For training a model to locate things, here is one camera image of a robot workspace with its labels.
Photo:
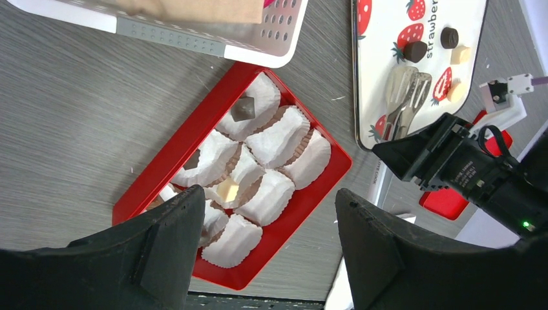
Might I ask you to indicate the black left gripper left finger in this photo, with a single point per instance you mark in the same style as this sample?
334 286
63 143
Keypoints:
143 263

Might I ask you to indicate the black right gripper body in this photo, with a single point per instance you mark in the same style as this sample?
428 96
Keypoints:
440 156

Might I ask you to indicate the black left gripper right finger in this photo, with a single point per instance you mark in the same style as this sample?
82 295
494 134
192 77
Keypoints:
394 264

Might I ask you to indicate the red box lid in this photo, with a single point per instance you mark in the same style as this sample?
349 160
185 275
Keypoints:
448 203

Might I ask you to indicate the metal tongs with grey handle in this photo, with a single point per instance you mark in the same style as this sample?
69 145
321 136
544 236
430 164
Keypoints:
406 92

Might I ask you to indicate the white square chocolate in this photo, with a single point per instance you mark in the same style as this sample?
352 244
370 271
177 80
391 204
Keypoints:
227 190

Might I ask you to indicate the dark chocolate piece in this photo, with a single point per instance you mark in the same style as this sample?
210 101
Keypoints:
243 109

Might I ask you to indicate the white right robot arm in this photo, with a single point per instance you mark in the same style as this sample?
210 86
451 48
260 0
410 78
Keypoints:
513 192

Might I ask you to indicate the red chocolate box tray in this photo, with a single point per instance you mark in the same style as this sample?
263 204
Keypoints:
284 161

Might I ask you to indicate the white folded cloth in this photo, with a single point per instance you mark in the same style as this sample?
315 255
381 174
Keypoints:
340 295

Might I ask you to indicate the strawberry print tray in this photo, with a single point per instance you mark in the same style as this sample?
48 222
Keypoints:
440 38

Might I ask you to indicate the white plastic basket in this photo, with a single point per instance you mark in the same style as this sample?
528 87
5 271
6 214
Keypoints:
271 43

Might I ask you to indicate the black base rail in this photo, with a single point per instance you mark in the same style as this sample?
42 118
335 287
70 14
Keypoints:
202 300

